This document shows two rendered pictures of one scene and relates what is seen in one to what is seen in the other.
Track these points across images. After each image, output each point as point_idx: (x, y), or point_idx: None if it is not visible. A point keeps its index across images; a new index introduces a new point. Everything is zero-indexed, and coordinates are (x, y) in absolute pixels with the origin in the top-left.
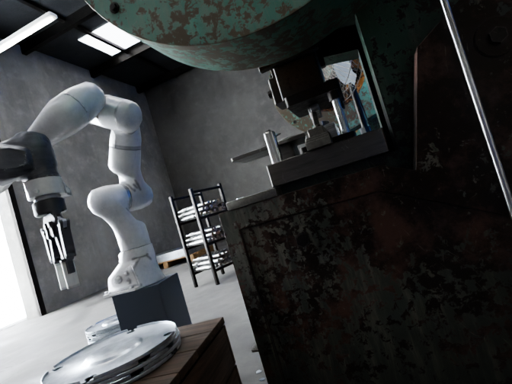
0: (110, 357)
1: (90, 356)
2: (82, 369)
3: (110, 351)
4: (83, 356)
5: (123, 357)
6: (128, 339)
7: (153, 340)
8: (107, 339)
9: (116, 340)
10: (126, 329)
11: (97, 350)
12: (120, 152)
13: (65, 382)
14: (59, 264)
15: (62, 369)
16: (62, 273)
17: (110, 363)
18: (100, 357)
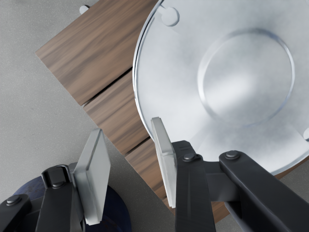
0: (286, 98)
1: (229, 114)
2: (255, 132)
3: (259, 89)
4: (183, 116)
5: (307, 84)
6: (240, 48)
7: (308, 27)
8: (140, 60)
9: (184, 53)
10: (153, 18)
11: (212, 99)
12: None
13: (275, 159)
14: (97, 201)
15: (206, 151)
16: (101, 178)
17: (302, 103)
18: (262, 107)
